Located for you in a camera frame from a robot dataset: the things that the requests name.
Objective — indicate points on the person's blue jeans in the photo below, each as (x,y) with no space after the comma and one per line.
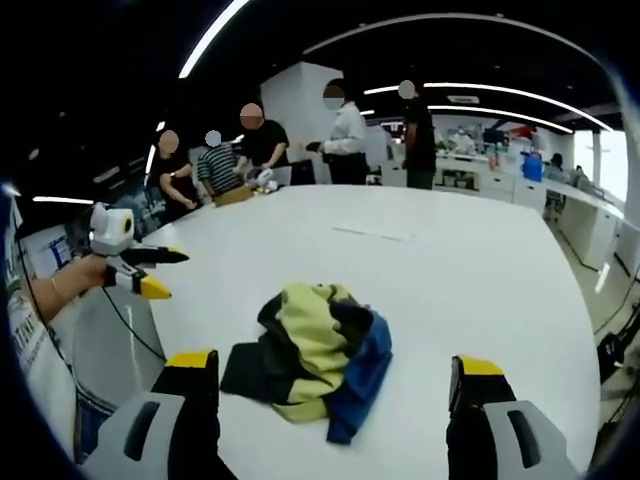
(90,425)

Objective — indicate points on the yellow blue black garment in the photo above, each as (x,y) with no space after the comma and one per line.
(310,340)

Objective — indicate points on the long curved ceiling light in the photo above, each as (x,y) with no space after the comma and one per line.
(210,40)

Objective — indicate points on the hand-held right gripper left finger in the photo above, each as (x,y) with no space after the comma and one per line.
(150,440)

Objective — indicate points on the white office counter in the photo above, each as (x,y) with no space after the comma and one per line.
(575,210)

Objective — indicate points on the blue white sign board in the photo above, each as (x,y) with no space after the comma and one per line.
(47,252)

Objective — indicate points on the straight ceiling light strip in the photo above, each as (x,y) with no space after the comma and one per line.
(495,91)

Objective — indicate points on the person's left hand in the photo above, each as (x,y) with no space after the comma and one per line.
(85,275)

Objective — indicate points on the blue container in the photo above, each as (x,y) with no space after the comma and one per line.
(531,166)

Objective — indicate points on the thin arched ceiling light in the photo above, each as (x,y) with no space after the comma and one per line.
(450,22)

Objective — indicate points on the brown cardboard box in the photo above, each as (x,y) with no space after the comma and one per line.
(232,195)

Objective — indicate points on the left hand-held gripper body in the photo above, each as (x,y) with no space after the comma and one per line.
(112,230)

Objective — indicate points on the black bag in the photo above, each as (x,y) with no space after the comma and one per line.
(611,350)

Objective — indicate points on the person's white printed shirt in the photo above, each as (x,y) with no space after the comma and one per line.
(40,360)

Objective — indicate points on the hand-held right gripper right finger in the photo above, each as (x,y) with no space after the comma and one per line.
(492,440)

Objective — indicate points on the black office chair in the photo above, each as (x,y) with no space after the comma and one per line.
(301,172)

